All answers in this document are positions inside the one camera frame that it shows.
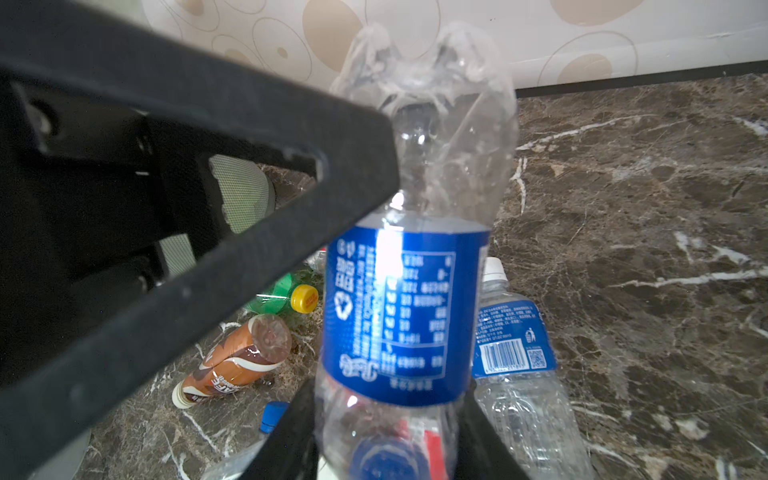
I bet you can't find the clear bottle red label yellow cap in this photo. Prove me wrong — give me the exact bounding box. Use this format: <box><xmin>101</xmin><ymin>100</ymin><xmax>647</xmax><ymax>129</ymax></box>
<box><xmin>317</xmin><ymin>419</ymin><xmax>451</xmax><ymax>479</ymax></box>

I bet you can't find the green bin with plastic liner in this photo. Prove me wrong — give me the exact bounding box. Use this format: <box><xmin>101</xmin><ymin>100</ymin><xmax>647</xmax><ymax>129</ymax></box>
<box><xmin>159</xmin><ymin>155</ymin><xmax>275</xmax><ymax>278</ymax></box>

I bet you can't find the green Sprite bottle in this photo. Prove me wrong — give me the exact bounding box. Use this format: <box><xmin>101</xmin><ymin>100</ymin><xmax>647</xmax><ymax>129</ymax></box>
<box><xmin>243</xmin><ymin>267</ymin><xmax>320</xmax><ymax>315</ymax></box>

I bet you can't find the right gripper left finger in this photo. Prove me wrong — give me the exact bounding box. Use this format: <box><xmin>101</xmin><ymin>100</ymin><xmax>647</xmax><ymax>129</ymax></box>
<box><xmin>239</xmin><ymin>377</ymin><xmax>318</xmax><ymax>480</ymax></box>

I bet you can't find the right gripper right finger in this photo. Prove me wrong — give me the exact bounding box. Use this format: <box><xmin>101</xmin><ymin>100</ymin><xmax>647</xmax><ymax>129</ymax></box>
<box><xmin>455</xmin><ymin>393</ymin><xmax>528</xmax><ymax>480</ymax></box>

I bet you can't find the blue label white cap bottle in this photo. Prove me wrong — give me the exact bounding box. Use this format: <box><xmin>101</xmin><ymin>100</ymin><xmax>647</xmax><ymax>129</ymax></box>
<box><xmin>472</xmin><ymin>257</ymin><xmax>595</xmax><ymax>479</ymax></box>

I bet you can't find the brown coffee bottle left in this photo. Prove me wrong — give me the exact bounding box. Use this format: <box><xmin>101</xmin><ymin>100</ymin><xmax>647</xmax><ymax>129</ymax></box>
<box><xmin>171</xmin><ymin>314</ymin><xmax>292</xmax><ymax>410</ymax></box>

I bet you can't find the small blue label water bottle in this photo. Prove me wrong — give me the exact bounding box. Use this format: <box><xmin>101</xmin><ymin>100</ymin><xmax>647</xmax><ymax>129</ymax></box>
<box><xmin>201</xmin><ymin>401</ymin><xmax>289</xmax><ymax>480</ymax></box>

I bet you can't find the blue label Pepsi bottle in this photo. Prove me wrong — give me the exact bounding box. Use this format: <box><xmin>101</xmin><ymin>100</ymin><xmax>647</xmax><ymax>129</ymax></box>
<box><xmin>315</xmin><ymin>22</ymin><xmax>519</xmax><ymax>478</ymax></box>

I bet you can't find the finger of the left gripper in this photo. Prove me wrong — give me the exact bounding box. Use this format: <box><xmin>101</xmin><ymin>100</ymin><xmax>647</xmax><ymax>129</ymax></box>
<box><xmin>1</xmin><ymin>1</ymin><xmax>399</xmax><ymax>479</ymax></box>

